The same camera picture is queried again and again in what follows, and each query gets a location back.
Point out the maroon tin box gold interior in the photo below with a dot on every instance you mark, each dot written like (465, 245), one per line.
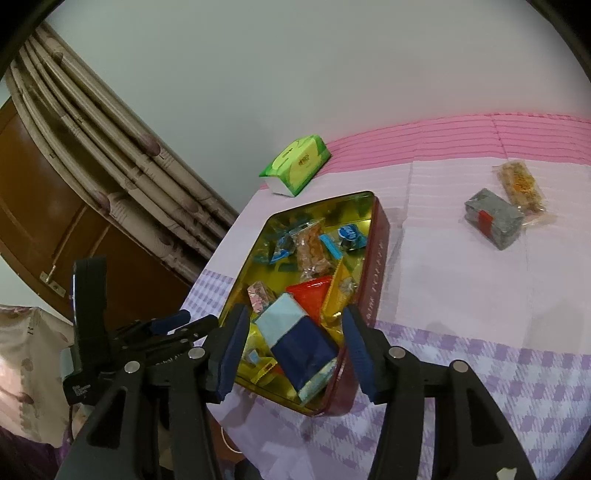
(374, 258)

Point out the blue candy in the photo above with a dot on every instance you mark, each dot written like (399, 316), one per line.
(348, 233)

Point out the red snack packet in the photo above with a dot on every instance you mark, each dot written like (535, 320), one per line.
(309, 293)

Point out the yellow snack packet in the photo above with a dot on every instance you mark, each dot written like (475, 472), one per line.
(337, 295)

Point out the beige patterned curtain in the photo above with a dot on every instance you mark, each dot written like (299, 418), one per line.
(138, 175)

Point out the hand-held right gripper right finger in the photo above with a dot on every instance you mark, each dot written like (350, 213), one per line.
(358, 350)

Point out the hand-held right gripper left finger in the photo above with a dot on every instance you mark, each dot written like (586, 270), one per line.
(231, 350)

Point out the pink and purple tablecloth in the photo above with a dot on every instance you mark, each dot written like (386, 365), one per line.
(461, 300)

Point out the light and dark blue packet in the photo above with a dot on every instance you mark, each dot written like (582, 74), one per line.
(300, 346)

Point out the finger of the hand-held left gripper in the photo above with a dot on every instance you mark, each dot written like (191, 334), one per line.
(173, 321)
(203, 325)

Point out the brown wooden door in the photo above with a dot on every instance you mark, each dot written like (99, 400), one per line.
(55, 221)

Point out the clear nut snack packet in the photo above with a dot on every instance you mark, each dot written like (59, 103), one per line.
(311, 251)

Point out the green tissue pack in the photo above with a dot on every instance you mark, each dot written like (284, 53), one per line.
(295, 161)

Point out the beige floral cloth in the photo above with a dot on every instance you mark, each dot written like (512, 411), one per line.
(27, 369)

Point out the metal door latch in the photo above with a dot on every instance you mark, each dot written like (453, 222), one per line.
(51, 278)

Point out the purple cloth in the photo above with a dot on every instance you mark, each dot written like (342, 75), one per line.
(23, 457)

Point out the grey packet with red band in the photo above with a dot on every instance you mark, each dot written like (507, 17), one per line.
(496, 217)

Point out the small pink snack packet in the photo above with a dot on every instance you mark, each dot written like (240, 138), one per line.
(261, 297)

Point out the clear nut bar packet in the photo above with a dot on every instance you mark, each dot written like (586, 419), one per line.
(519, 180)

